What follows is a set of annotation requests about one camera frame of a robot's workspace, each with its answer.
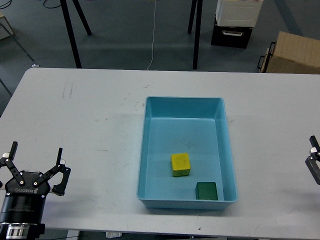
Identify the light blue plastic bin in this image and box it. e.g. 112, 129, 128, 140
137, 96, 238, 210

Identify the white hanging cord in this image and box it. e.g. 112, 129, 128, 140
146, 0, 158, 71

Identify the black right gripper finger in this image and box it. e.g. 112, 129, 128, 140
305, 135, 320, 185

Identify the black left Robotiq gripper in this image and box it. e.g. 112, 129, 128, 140
0, 141, 71, 224

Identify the green wooden block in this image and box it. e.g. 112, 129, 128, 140
195, 182, 218, 201

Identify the white plastic container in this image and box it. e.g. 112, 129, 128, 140
215, 0, 264, 28

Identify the yellow wooden block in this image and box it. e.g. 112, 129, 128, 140
170, 152, 191, 177

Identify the black left table leg frame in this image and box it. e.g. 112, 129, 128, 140
59, 0, 93, 69

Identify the black drawer cabinet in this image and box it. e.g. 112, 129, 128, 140
210, 19, 253, 49

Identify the wooden shelf at left edge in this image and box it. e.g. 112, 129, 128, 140
0, 12, 14, 40

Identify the black table leg frame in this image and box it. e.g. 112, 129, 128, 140
59, 0, 93, 69
187, 0, 203, 70

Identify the black right table leg frame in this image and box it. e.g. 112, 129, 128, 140
187, 0, 203, 70

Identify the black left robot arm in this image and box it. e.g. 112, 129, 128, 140
0, 141, 71, 240

